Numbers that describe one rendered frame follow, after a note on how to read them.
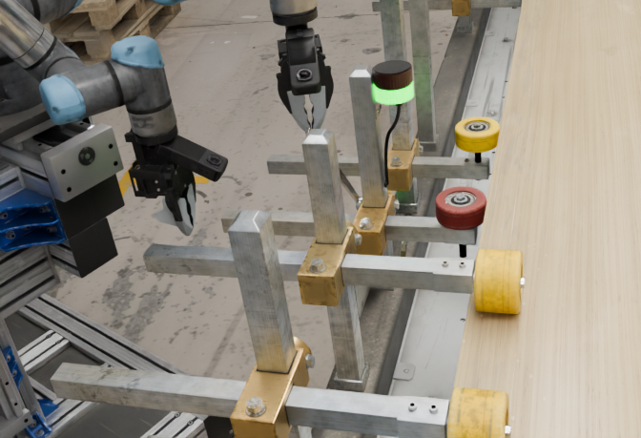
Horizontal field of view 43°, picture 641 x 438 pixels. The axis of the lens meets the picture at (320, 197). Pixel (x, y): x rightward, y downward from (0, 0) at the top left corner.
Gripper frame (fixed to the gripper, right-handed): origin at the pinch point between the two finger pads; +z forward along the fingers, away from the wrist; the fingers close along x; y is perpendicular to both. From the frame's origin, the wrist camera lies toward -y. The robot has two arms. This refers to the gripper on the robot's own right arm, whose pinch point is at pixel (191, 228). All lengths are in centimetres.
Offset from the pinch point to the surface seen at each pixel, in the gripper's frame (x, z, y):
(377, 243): 5.0, -2.3, -35.3
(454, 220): 4.0, -6.6, -47.6
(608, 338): 30, -8, -69
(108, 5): -256, 41, 164
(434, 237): 1.5, -1.7, -43.9
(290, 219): 0.8, -3.5, -19.5
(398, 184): -20.0, 1.6, -33.8
